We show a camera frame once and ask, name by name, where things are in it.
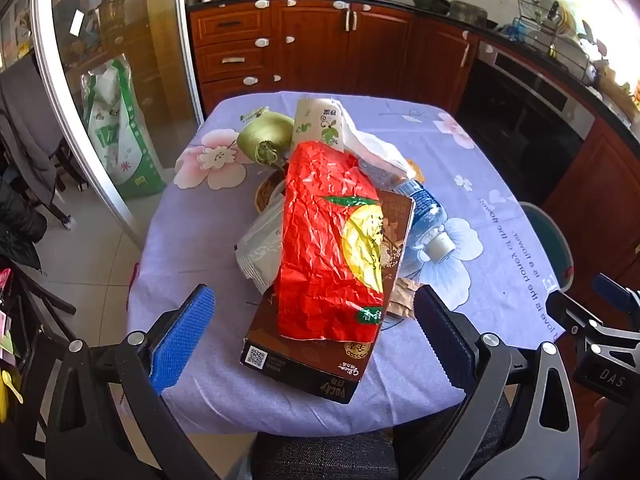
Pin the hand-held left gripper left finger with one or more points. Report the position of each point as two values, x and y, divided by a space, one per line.
182 340

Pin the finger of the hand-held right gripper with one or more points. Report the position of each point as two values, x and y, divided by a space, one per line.
614 291
575 312

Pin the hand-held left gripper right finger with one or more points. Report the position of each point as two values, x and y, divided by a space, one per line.
440 340

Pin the teal and white bin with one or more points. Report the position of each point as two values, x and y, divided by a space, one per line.
550 245

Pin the brown snack box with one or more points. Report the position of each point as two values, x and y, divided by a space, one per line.
300 360

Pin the clear plastic water bottle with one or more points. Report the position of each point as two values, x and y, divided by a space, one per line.
425 210

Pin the red foil snack bag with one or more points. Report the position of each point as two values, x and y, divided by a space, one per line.
315 240

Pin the white printed paper cup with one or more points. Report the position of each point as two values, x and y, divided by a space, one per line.
315 120

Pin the purple floral tablecloth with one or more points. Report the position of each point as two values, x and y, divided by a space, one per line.
200 260

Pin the silver foil wrapper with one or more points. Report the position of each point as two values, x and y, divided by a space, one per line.
260 255

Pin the grey chair seat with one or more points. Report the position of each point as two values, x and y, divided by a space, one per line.
325 455

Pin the orange peel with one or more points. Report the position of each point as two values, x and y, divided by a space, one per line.
415 171

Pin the green and white rice sack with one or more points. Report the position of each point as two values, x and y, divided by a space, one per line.
125 150

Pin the white plastic bag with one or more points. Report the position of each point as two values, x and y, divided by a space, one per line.
375 150

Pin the black built-in oven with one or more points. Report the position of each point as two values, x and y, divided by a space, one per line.
515 110

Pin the dark jacket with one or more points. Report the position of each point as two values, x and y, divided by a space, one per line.
25 130

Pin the sliding glass door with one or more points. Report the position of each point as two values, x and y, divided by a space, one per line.
42 60

